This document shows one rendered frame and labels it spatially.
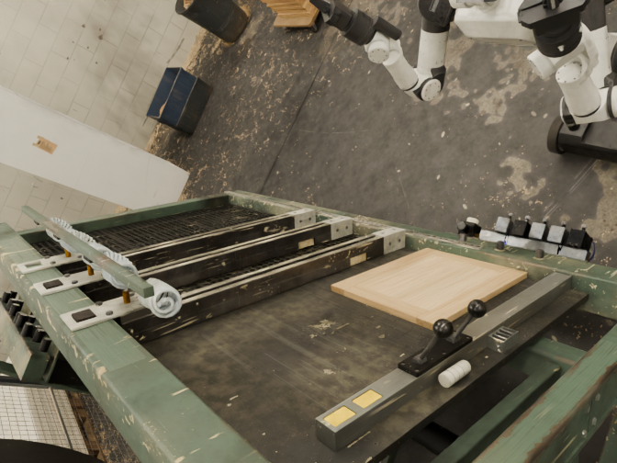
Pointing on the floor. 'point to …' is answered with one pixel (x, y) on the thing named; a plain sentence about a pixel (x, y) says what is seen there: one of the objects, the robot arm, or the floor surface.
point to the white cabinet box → (83, 155)
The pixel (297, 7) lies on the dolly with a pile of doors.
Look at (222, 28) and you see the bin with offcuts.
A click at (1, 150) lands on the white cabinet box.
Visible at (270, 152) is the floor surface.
